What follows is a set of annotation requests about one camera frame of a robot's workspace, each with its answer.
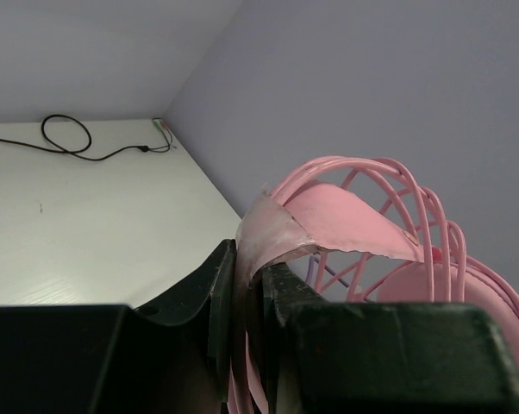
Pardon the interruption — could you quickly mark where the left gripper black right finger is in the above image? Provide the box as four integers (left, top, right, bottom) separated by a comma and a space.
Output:
261, 265, 519, 413

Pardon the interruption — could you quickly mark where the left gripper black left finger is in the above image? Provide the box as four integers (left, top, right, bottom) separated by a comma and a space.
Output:
0, 240, 236, 413

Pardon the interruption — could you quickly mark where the pink over-ear headphones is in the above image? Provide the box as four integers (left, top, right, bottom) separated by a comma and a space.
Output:
228, 156, 519, 413

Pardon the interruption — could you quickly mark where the black headphone cable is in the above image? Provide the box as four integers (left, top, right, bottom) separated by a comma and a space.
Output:
0, 114, 178, 163

